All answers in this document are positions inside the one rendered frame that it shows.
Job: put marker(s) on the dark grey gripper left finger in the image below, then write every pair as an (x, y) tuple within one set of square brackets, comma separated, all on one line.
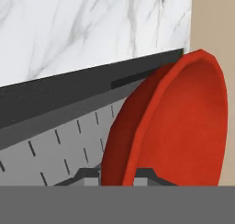
[(85, 176)]

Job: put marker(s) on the grey slotted dish rack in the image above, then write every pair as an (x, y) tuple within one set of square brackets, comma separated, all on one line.
[(61, 117)]

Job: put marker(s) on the red bowl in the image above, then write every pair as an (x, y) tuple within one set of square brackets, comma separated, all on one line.
[(183, 126)]

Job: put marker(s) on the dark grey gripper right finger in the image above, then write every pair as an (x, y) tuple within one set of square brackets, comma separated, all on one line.
[(147, 176)]

